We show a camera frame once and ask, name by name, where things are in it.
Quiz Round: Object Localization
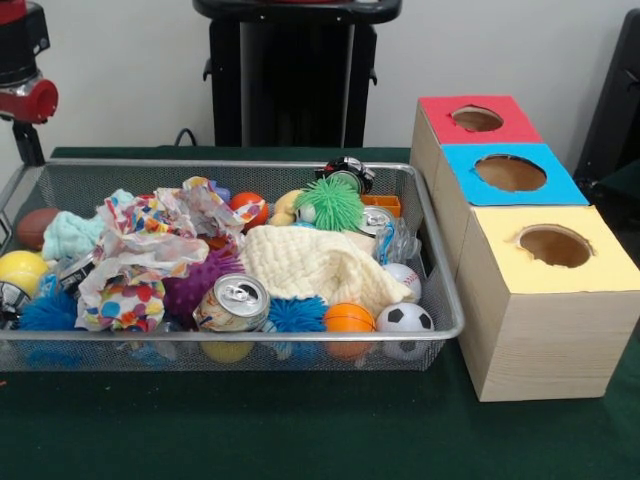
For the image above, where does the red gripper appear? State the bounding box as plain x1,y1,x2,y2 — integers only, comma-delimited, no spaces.
0,78,59,168

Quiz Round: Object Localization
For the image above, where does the dark red ball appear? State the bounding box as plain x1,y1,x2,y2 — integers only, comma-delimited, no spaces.
17,207,63,251

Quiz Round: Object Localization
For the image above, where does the light teal knitted cloth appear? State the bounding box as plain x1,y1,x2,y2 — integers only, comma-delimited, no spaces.
41,212,106,264

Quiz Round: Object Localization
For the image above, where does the colourful patterned cloth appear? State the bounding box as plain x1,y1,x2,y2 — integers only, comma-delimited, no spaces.
75,177,246,335

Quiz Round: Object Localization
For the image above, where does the purple spiky ball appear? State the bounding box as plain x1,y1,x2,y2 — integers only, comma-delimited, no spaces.
162,248,241,323

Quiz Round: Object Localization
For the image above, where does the yellow plush toy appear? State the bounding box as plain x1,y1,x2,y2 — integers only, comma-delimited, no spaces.
270,190,306,228

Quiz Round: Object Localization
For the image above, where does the green fuzzy toy with eyes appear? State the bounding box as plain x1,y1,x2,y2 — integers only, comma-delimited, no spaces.
293,177,367,234

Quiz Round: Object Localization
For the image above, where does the clear mesh bin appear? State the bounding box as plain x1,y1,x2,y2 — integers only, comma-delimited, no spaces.
0,158,465,373

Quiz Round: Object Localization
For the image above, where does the wooden box with three holes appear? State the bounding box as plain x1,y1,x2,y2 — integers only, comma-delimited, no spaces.
410,95,640,402

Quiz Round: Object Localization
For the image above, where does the yellow ball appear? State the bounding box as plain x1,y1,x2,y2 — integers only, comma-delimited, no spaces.
0,250,49,298

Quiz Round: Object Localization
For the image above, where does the black silver drink can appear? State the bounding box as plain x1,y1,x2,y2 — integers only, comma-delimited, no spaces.
56,254,95,297

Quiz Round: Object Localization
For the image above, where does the crushed black drink can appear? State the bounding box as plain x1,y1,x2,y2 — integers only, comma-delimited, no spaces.
0,283,31,331

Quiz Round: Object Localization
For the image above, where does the blue spiky ball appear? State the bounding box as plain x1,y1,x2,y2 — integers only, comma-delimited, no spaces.
15,290,79,335

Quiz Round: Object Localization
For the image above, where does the small red ball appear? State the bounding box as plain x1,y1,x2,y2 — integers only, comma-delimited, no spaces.
228,192,271,231

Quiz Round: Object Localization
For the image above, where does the crushed silver can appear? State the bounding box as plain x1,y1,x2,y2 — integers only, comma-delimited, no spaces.
193,275,271,335

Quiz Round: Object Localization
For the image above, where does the cream knitted cloth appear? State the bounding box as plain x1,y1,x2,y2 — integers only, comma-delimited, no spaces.
238,224,415,311

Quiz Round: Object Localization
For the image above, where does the orange toy block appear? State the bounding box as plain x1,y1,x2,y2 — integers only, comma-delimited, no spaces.
362,194,403,218

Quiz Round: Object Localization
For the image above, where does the small orange basketball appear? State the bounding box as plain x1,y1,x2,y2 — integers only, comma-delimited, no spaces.
322,303,377,359

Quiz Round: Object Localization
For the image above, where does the small soccer ball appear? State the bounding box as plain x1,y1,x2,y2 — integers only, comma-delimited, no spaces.
376,302,435,361

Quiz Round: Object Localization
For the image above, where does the black chair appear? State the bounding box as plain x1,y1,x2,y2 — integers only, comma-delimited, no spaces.
575,8,640,201

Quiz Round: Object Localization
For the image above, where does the black cable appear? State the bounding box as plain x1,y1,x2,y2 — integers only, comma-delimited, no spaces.
175,127,213,148

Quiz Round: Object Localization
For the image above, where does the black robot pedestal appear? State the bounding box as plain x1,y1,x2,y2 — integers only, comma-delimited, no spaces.
193,0,406,149

